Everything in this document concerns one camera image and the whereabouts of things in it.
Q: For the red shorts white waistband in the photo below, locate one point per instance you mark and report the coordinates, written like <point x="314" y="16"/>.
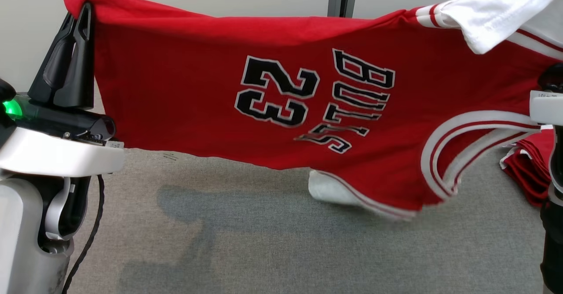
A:
<point x="534" y="170"/>

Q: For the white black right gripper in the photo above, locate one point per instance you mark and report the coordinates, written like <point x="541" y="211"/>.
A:
<point x="550" y="107"/>

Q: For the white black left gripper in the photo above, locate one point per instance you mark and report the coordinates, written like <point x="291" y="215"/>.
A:
<point x="57" y="153"/>

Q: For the red white Bulls jersey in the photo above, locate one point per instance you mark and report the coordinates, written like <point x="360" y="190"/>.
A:
<point x="184" y="87"/>

